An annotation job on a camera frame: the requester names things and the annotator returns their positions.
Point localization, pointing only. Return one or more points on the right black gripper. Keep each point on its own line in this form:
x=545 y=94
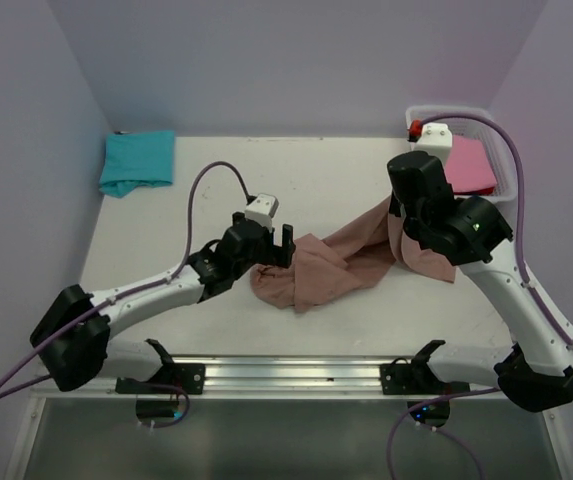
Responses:
x=394 y=205

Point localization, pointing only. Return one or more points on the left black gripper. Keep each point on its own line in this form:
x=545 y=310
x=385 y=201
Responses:
x=277 y=255

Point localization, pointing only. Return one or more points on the dusty pink printed t-shirt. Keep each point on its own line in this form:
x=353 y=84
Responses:
x=355 y=257

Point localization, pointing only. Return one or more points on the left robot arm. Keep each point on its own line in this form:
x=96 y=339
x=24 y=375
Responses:
x=78 y=339

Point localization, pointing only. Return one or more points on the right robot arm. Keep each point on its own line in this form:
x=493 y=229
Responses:
x=536 y=371

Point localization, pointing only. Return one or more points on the folded pink t-shirt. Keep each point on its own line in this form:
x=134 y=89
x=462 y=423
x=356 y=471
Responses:
x=468 y=165

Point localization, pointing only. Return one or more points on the red t-shirt in basket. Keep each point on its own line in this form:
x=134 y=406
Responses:
x=484 y=191

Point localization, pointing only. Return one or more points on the white plastic basket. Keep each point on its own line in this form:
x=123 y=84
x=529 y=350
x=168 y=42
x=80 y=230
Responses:
x=497 y=151

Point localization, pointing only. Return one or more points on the folded teal t-shirt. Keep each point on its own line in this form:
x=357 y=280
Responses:
x=134 y=160

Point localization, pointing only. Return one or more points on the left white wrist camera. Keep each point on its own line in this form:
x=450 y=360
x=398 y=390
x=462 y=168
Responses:
x=262 y=210

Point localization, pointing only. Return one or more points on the aluminium mounting rail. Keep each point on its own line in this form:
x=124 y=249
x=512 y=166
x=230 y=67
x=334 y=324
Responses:
x=266 y=377

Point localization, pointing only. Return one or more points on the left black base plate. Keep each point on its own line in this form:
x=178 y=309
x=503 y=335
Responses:
x=188 y=377

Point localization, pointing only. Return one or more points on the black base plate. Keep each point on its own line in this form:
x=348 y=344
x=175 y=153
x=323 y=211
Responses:
x=188 y=377
x=402 y=379

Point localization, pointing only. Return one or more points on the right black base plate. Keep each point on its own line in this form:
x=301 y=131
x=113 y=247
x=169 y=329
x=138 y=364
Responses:
x=402 y=379

